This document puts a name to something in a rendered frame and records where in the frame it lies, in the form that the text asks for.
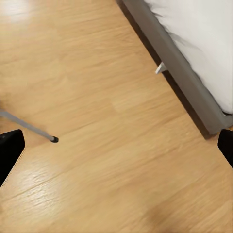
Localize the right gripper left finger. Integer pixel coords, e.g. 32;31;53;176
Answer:
0;129;25;187

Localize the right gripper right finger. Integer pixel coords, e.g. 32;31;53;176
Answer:
217;129;233;168

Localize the camera tripod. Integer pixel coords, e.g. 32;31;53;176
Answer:
0;109;58;143

